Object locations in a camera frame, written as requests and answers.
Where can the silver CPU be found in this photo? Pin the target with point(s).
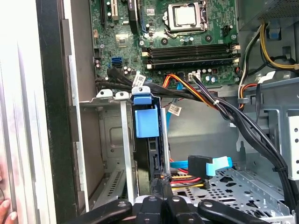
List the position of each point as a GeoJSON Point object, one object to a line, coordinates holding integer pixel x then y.
{"type": "Point", "coordinates": [184, 15]}

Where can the silver disk bay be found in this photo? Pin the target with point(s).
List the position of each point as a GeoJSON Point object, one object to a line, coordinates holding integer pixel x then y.
{"type": "Point", "coordinates": [127, 140]}

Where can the person's hand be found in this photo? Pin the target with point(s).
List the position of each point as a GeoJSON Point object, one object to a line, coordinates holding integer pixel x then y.
{"type": "Point", "coordinates": [5, 217]}

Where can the black graphics card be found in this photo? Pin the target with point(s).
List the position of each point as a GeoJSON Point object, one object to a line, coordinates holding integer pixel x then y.
{"type": "Point", "coordinates": [133, 16]}

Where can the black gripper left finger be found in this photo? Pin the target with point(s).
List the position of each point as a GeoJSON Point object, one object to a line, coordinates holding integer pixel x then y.
{"type": "Point", "coordinates": [147, 210]}

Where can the grey optical drive cage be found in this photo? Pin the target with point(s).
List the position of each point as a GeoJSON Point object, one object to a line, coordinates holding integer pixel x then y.
{"type": "Point", "coordinates": [280, 93]}

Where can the grey power supply unit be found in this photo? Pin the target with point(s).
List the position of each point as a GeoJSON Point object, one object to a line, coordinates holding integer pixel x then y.
{"type": "Point", "coordinates": [268, 11]}

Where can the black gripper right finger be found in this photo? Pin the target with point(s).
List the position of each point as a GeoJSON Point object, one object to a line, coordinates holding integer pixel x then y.
{"type": "Point", "coordinates": [178, 210]}

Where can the hard disk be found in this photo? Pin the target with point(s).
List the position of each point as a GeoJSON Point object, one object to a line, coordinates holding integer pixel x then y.
{"type": "Point", "coordinates": [147, 123]}

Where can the black open PC case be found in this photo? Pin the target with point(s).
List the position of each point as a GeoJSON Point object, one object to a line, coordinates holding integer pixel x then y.
{"type": "Point", "coordinates": [53, 116]}

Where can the green motherboard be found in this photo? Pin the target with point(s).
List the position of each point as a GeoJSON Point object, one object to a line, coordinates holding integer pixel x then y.
{"type": "Point", "coordinates": [130, 58]}

